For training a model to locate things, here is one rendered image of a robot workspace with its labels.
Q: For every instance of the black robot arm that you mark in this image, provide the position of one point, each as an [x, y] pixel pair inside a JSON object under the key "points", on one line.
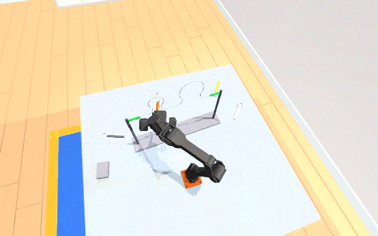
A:
{"points": [[177, 139]]}

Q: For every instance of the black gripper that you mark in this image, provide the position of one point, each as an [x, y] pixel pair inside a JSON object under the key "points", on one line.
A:
{"points": [[143, 126]]}

